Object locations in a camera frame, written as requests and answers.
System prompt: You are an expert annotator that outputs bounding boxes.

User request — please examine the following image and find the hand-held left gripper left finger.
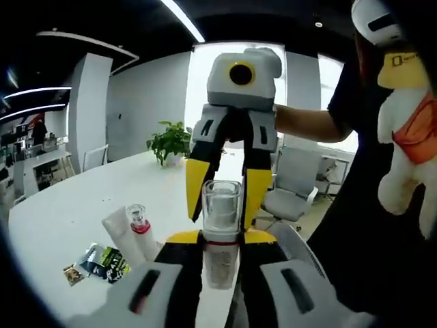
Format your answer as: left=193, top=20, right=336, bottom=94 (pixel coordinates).
left=68, top=230, right=206, bottom=328

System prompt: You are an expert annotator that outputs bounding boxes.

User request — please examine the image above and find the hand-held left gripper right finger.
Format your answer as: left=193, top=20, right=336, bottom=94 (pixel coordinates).
left=236, top=230, right=373, bottom=328

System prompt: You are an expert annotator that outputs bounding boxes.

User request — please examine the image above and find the large red-collared skincare bottle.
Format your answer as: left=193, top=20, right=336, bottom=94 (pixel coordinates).
left=126, top=204, right=160, bottom=260

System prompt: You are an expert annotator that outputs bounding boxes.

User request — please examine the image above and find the small white skincare bottle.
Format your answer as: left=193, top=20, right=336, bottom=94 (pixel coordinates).
left=201, top=180, right=244, bottom=290

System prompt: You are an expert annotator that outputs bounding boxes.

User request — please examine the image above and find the green black skincare sachet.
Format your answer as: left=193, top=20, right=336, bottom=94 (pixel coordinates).
left=91, top=245, right=131, bottom=284

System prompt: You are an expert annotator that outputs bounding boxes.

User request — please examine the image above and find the white skincare tube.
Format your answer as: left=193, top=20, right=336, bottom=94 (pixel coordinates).
left=101, top=206, right=147, bottom=269

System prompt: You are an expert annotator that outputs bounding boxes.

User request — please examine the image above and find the small white skincare sachet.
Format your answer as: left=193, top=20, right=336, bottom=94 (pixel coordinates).
left=80, top=243, right=103, bottom=271

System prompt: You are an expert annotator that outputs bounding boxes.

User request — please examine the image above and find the gold skincare sachet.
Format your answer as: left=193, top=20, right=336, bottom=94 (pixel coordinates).
left=63, top=264, right=85, bottom=287

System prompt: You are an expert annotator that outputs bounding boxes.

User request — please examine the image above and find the grey office chair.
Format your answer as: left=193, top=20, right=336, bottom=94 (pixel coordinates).
left=261, top=146, right=324, bottom=227

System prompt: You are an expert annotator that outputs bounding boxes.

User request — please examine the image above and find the potted green plant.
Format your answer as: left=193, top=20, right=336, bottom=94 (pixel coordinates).
left=146, top=121, right=194, bottom=168

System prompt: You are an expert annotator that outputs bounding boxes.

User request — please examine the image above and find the ceiling light strip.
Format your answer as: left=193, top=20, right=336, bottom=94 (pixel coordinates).
left=160, top=0, right=206, bottom=44

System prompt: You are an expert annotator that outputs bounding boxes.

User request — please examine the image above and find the person in black shirt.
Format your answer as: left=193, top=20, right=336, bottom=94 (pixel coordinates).
left=307, top=32, right=437, bottom=308

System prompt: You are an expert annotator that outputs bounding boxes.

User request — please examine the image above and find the white framed chair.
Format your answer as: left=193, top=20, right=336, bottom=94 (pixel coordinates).
left=81, top=144, right=110, bottom=172

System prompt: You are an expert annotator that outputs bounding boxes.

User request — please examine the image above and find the white plush toy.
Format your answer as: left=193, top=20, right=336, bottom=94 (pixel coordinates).
left=377, top=47, right=437, bottom=240

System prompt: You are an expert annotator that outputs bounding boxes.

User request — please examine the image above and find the white worn device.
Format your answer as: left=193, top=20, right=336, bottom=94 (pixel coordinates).
left=351, top=0, right=406, bottom=47

